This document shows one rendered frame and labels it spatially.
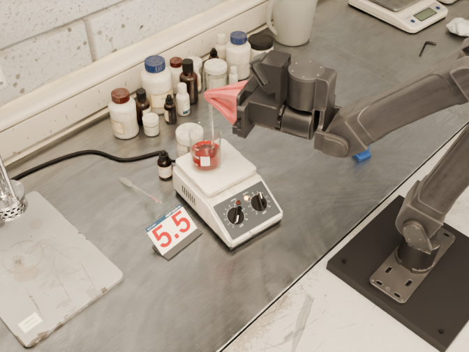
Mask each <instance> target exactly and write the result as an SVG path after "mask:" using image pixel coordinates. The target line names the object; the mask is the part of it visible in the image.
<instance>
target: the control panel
mask: <svg viewBox="0 0 469 352"><path fill-rule="evenodd" d="M258 193H262V195H263V196H264V197H265V198H266V200H267V207H266V208H265V209H264V210H263V211H257V210H255V209H254V208H253V207H252V205H251V200H252V198H253V196H256V195H257V194H258ZM245 196H248V200H245V199H244V197H245ZM236 201H239V202H240V204H239V205H238V204H236ZM238 206H241V207H242V209H241V210H242V212H243V213H244V220H243V221H242V222H241V223H240V224H233V223H231V222H230V221H229V219H228V212H229V210H230V209H232V208H233V207H238ZM213 208H214V210H215V212H216V213H217V215H218V217H219V219H220V220H221V222H222V224H223V225H224V227H225V229H226V231H227V232H228V234H229V235H230V237H231V238H232V240H234V239H236V238H238V237H239V236H241V235H243V234H244V233H247V232H248V231H250V230H251V229H253V228H255V227H256V226H259V225H260V224H262V223H264V222H265V221H267V220H268V219H270V218H272V217H274V216H276V215H277V214H279V213H280V212H281V211H280V210H279V208H278V207H277V205H276V203H275V202H274V200H273V198H272V197H271V196H270V194H269V192H268V190H267V189H266V187H265V186H264V184H263V183H262V181H259V182H258V183H256V184H254V185H252V186H250V187H248V188H247V189H244V190H243V191H240V192H239V193H237V194H235V195H233V196H231V197H230V198H228V199H226V200H224V201H222V202H221V203H219V204H217V205H215V206H213Z"/></svg>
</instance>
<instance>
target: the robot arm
mask: <svg viewBox="0 0 469 352"><path fill-rule="evenodd" d="M291 55H292V54H289V53H285V52H279V51H276V50H270V51H269V52H267V53H266V52H263V53H261V54H258V55H256V56H254V58H252V60H251V61H250V62H249V64H250V66H249V69H250V71H251V72H252V74H253V77H252V78H251V79H250V80H249V81H246V80H244V81H241V82H236V83H234V84H231V85H226V86H224V87H217V88H213V89H211V91H209V90H206V92H205V93H204V99H205V100H206V101H207V102H209V103H210V104H211V105H213V106H214V107H215V108H216V109H217V110H219V111H220V113H221V114H222V115H223V116H224V117H225V118H226V119H227V120H228V121H229V122H230V123H231V124H232V134H235V135H237V136H238V137H240V138H244V139H246V137H247V136H248V134H249V133H250V132H251V131H252V129H253V128H254V126H255V125H256V126H261V127H264V128H267V129H271V130H275V131H279V132H282V133H287V134H289V135H294V136H297V137H300V138H304V139H307V140H311V139H312V138H313V136H315V138H314V146H313V148H314V149H316V150H319V151H321V152H322V153H323V154H326V155H329V156H333V157H336V158H340V159H346V158H349V157H351V156H354V155H356V154H359V153H361V152H364V151H366V150H367V149H368V148H369V145H370V144H372V143H374V142H376V141H378V140H380V139H382V138H383V137H385V136H386V135H387V134H389V133H391V132H392V131H395V130H397V129H399V128H401V127H403V126H406V125H408V124H411V123H413V122H416V121H417V120H419V119H422V118H424V117H427V116H429V115H432V114H433V113H436V112H439V111H441V110H444V109H446V108H450V107H452V106H454V105H462V104H465V103H467V102H469V38H467V39H465V40H464V41H463V44H462V46H461V49H460V50H459V51H457V52H455V53H453V54H451V55H449V56H448V57H446V58H444V59H443V60H442V61H441V62H439V63H438V64H436V65H435V66H433V67H431V68H429V69H428V70H426V71H424V72H422V73H420V74H418V75H416V76H414V77H412V78H410V79H408V80H406V81H404V82H402V83H400V84H398V85H396V86H395V87H392V88H390V89H388V90H386V91H384V92H382V93H380V94H377V95H375V96H369V97H367V98H365V99H363V100H359V99H358V100H356V101H354V102H352V103H351V104H349V105H347V106H345V107H341V106H337V105H335V99H336V95H335V88H336V77H337V72H336V71H335V70H334V69H332V68H327V67H324V65H323V64H321V63H320V62H318V61H315V60H312V59H300V60H297V61H294V62H292V63H291ZM225 99H227V100H229V101H227V100H225ZM468 187H469V123H468V125H467V126H466V127H465V128H464V129H463V131H462V132H461V133H460V135H459V136H458V138H457V139H456V140H455V141H454V142H453V143H452V145H451V146H450V147H449V149H448V150H447V151H446V152H445V154H444V155H443V156H442V158H441V159H440V160H439V162H437V163H436V165H435V166H434V167H433V169H432V170H431V172H430V173H429V174H427V175H425V177H424V178H423V179H422V180H421V181H419V180H417V181H416V182H415V183H414V185H413V186H412V187H411V189H410V190H409V191H408V192H407V194H406V197H405V199H404V201H403V204H402V206H401V209H400V211H399V214H398V216H397V218H396V222H395V224H396V228H397V230H398V231H399V232H400V234H402V235H403V238H402V240H401V243H400V245H398V246H397V247H396V249H395V250H394V251H393V252H392V253H391V255H390V256H389V257H388V258H387V259H386V261H385V262H384V263H383V264H382V265H381V266H380V267H379V268H378V269H377V270H376V271H375V273H374V274H373V275H372V276H371V278H370V279H369V282H368V284H369V286H370V287H371V288H373V289H375V290H376V291H377V292H379V293H380V294H382V295H383V296H385V297H386V298H388V299H389V300H391V301H392V302H393V303H395V304H396V305H398V306H403V305H404V304H405V303H406V302H407V301H408V300H409V299H410V297H411V296H412V294H413V293H414V292H415V291H416V290H417V288H418V287H419V286H420V284H421V283H422V282H423V281H424V280H425V278H426V277H427V276H428V275H429V273H430V272H431V271H432V269H433V268H434V267H435V266H436V264H437V263H438V262H439V260H440V259H441V258H442V257H443V256H444V254H445V253H446V252H447V250H448V249H449V248H450V247H451V246H452V244H453V243H454V241H455V239H456V238H455V236H454V235H453V234H452V233H450V232H449V231H447V230H445V229H444V228H441V226H443V223H444V220H445V217H446V214H447V213H448V211H450V210H451V208H452V206H453V204H454V203H455V202H456V200H457V199H458V198H459V196H460V195H461V194H462V193H463V192H464V191H465V190H466V189H467V188H468ZM388 270H390V271H389V273H386V271H388ZM408 283H409V284H410V285H409V286H406V284H408Z"/></svg>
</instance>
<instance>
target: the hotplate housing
mask: <svg viewBox="0 0 469 352"><path fill-rule="evenodd" d="M172 176H173V184H174V189H175V191H176V192H177V193H178V194H179V195H180V196H181V197H182V198H183V199H184V200H185V201H186V202H187V203H188V204H189V205H190V207H191V208H192V209H193V210H194V211H195V212H196V213H197V214H198V215H199V216H200V218H201V219H202V220H203V221H204V222H205V223H206V224H207V225H208V226H209V227H210V228H211V229H212V230H213V231H214V232H215V234H217V236H219V238H220V239H221V240H222V241H223V242H224V243H225V244H226V245H227V246H228V247H229V249H230V250H232V249H234V248H235V247H237V246H239V245H240V244H242V243H244V242H245V241H247V240H249V239H251V238H252V237H254V236H256V235H257V234H259V233H261V232H262V231H264V230H266V229H268V228H269V227H271V226H273V225H274V224H276V223H278V222H279V221H281V219H282V217H283V211H282V209H281V208H280V207H279V205H278V203H277V202H276V200H275V198H274V197H273V195H272V194H271V191H270V190H269V189H268V187H267V185H266V184H265V182H264V180H263V179H262V177H261V176H259V174H257V173H256V172H255V174H254V175H251V176H250V177H247V178H246V179H243V180H242V181H240V182H238V183H236V184H234V185H232V186H230V187H228V188H227V189H225V190H223V191H221V192H219V193H217V194H216V195H214V196H206V195H204V194H203V192H201V190H199V188H197V187H196V185H195V184H194V183H193V182H192V181H191V180H190V179H189V178H188V177H187V176H186V175H185V174H184V173H183V172H182V171H181V170H180V169H179V168H178V167H177V166H175V167H173V169H172ZM259 181H262V183H263V184H264V186H265V187H266V189H267V190H268V192H269V194H270V196H271V197H272V198H273V200H274V202H275V203H276V205H277V207H278V208H279V210H280V211H281V212H280V213H279V214H277V215H276V216H274V217H272V218H270V219H268V220H267V221H265V222H264V223H262V224H260V225H259V226H256V227H255V228H253V229H251V230H250V231H248V232H247V233H244V234H243V235H241V236H239V237H238V238H236V239H234V240H232V238H231V237H230V235H229V234H228V232H227V231H226V229H225V227H224V225H223V224H222V222H221V220H220V219H219V217H218V215H217V213H216V212H215V210H214V208H213V206H215V205H217V204H219V203H221V202H222V201H224V200H226V199H228V198H230V197H231V196H233V195H235V194H237V193H239V192H240V191H243V190H244V189H247V188H248V187H250V186H252V185H254V184H256V183H258V182H259Z"/></svg>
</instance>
